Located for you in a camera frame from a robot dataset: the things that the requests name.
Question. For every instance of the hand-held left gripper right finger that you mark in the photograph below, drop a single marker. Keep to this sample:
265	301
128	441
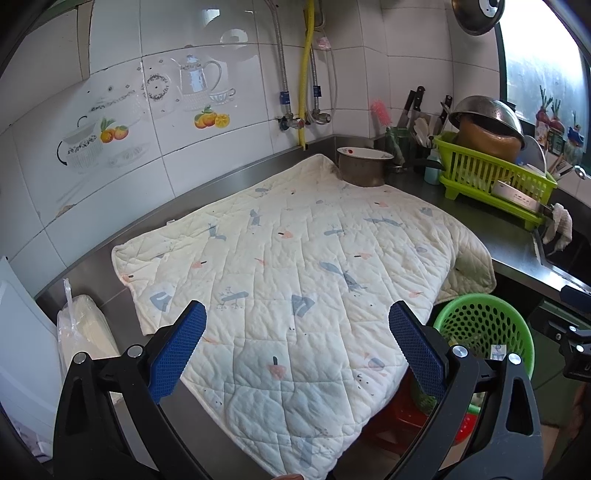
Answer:
418	355

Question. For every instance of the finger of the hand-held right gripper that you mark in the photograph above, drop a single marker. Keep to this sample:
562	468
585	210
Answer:
577	295
572	334

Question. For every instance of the steel colander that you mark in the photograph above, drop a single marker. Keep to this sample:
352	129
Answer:
489	110

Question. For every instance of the white rag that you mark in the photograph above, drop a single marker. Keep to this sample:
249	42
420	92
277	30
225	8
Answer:
561	224

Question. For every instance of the cream quilted printed mat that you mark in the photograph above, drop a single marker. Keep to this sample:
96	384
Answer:
300	277

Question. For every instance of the white rectangular dish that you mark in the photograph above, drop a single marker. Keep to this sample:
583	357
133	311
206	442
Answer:
515	196

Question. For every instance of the teal bottle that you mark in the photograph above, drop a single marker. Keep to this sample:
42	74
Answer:
433	170

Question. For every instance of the brown clay bowl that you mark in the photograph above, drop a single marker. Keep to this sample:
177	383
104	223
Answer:
485	138

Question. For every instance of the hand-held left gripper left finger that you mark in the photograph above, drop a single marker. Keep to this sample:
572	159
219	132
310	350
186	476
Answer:
178	350

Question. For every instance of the white plate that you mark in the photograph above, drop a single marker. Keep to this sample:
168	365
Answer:
535	154

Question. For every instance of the white board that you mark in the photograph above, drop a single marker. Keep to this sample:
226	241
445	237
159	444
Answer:
23	350

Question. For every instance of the green perforated plastic basket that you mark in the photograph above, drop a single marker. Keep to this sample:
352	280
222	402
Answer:
485	323

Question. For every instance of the steel sink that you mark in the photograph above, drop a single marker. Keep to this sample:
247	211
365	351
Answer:
561	263

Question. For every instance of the yellow gas pipe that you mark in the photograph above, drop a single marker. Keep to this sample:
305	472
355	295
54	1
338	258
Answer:
307	69

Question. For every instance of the brown enamel pot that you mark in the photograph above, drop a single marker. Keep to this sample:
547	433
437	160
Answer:
362	168

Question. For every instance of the metal wall valve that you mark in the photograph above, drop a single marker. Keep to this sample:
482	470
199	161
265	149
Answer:
300	122

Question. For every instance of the pink bottle brush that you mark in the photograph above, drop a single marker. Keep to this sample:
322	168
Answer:
381	113

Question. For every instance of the red plastic stool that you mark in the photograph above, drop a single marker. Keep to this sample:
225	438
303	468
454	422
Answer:
401	415

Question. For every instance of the lime green dish rack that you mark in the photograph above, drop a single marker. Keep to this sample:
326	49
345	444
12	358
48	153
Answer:
466	166

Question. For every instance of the clear bag of white sheets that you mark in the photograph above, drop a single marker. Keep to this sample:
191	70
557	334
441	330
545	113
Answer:
85	332

